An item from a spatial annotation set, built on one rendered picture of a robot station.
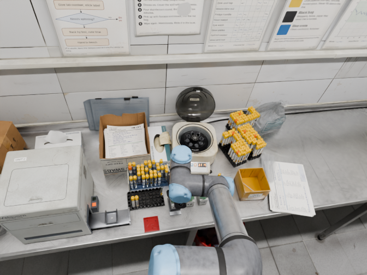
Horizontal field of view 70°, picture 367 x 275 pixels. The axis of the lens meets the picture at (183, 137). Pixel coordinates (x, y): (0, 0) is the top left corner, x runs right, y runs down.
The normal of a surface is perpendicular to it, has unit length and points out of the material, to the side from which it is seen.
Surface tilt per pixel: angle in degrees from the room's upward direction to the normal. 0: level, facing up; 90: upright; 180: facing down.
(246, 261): 29
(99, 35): 94
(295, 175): 1
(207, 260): 18
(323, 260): 0
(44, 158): 0
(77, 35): 92
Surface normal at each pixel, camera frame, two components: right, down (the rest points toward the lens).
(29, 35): 0.18, 0.78
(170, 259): 0.04, -0.82
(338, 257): 0.09, -0.62
